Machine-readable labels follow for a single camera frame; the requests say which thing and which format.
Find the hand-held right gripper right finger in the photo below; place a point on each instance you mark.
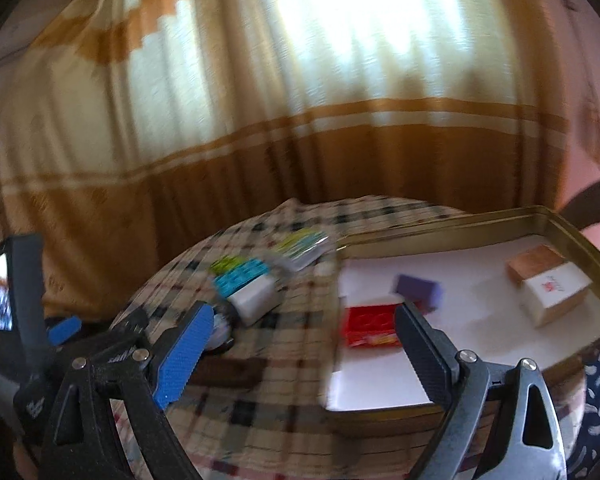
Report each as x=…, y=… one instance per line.
x=425, y=355

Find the white and brown cardboard box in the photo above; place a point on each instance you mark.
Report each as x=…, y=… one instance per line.
x=555, y=290

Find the plaid tablecloth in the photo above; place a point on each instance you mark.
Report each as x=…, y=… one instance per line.
x=280, y=410

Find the beige and orange curtain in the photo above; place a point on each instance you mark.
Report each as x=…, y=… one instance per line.
x=230, y=110

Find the small white box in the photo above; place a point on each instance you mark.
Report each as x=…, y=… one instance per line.
x=255, y=302

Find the black sequined hair clip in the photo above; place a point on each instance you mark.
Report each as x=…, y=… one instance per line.
x=222, y=330

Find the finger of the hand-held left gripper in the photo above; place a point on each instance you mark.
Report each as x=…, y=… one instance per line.
x=65, y=330
x=125, y=332

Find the purple block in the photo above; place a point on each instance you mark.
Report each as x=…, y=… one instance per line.
x=420, y=287

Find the teal toy block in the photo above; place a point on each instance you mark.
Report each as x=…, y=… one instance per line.
x=240, y=277

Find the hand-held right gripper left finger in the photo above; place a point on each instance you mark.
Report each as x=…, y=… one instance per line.
x=185, y=355

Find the lime green toy block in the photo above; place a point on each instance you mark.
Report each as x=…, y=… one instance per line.
x=225, y=262

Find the green dental floss pick box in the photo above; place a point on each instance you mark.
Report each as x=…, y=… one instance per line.
x=302, y=247

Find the dark wooden chair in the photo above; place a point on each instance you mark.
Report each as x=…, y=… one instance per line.
x=595, y=195

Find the red packet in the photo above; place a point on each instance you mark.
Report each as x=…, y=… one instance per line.
x=370, y=325

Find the gold tin box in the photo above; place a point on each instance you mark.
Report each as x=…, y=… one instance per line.
x=430, y=232

